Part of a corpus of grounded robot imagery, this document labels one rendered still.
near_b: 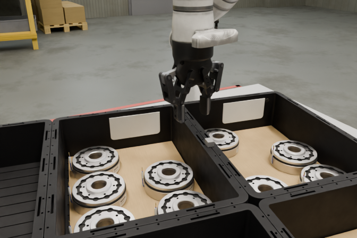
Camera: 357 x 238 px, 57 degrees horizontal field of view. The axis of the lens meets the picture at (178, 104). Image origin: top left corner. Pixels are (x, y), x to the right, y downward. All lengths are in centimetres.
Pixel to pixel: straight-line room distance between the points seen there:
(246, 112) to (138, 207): 42
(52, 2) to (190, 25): 646
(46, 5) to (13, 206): 634
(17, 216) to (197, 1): 51
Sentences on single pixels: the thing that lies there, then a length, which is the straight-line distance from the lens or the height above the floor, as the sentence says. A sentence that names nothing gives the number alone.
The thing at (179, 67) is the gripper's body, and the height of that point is 109.
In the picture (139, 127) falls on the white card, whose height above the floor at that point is 88.
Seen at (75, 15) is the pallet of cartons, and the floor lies 30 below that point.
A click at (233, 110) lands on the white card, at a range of 91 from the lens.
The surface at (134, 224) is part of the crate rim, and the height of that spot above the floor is 93.
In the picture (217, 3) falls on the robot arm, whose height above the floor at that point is 116.
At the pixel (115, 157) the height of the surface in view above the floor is 86.
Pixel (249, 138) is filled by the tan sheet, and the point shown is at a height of 83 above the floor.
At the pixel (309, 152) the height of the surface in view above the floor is 86.
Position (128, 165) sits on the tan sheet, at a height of 83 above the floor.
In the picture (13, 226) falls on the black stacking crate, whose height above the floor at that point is 83.
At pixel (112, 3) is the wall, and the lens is 885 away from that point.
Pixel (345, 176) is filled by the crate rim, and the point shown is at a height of 93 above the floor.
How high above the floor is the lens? 126
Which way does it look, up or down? 23 degrees down
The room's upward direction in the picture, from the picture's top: straight up
